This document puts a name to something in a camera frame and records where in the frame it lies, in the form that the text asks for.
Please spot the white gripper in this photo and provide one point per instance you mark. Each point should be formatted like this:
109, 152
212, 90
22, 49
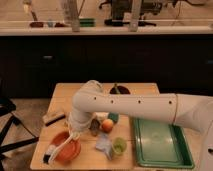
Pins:
77, 122

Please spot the white dish brush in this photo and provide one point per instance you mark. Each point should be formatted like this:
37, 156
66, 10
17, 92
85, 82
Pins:
60, 149

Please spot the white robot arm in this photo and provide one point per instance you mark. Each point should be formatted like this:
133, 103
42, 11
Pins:
188, 111

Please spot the red bowl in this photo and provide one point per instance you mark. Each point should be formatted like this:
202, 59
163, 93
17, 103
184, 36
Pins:
68, 150

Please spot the green utensil in bowl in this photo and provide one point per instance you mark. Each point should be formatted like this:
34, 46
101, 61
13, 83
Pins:
116, 88

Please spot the dark brown bowl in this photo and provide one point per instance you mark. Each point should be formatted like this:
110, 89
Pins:
122, 90

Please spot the white cup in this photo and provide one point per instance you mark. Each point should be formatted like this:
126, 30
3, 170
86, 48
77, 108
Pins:
101, 115

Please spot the peach fruit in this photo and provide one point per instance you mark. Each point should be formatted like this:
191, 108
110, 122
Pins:
107, 125

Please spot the green cup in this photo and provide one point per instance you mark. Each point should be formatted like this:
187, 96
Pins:
119, 146

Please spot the black chair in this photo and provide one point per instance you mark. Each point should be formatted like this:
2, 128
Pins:
8, 107

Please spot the green plastic tray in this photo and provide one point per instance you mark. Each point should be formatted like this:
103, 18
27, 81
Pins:
160, 145

